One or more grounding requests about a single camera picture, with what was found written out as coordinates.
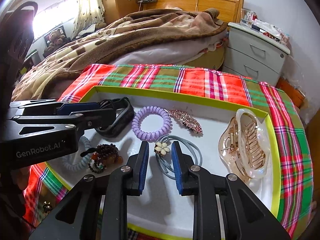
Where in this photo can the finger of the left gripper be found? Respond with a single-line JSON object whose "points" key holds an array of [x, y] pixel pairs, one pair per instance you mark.
{"points": [[68, 108], [96, 118]]}

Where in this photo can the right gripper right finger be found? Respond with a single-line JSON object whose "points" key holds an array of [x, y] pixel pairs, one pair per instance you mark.
{"points": [[224, 207]]}

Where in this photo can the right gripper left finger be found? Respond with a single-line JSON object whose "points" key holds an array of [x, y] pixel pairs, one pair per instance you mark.
{"points": [[97, 202]]}

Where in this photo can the rhinestone hair clip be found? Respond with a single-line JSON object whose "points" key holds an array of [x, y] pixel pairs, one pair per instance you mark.
{"points": [[186, 120]]}

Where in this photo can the black wristband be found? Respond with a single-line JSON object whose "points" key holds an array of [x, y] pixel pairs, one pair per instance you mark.
{"points": [[124, 116]]}

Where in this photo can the brown patterned blanket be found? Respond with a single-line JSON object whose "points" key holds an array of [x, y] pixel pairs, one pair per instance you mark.
{"points": [[135, 31]]}

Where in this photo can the translucent beige claw clip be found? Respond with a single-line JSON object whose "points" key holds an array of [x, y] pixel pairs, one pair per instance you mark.
{"points": [[244, 146]]}

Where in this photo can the yellow-green shallow box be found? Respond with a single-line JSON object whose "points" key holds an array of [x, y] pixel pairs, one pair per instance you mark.
{"points": [[161, 211]]}

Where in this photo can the red green plaid cloth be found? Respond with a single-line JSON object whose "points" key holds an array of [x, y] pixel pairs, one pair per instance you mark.
{"points": [[295, 159]]}

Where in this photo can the teddy bear picture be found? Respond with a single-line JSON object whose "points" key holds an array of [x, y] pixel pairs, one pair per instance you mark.
{"points": [[55, 40]]}

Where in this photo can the spotted curtain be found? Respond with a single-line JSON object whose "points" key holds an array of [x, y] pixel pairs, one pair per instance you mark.
{"points": [[88, 12]]}

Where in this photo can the white bedside drawer cabinet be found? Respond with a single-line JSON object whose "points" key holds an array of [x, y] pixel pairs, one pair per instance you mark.
{"points": [[250, 53]]}

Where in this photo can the clutter on bedside cabinet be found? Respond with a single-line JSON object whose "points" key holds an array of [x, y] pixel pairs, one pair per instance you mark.
{"points": [[249, 18]]}

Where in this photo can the wooden headboard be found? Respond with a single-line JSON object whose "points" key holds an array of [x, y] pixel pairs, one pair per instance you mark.
{"points": [[230, 10]]}

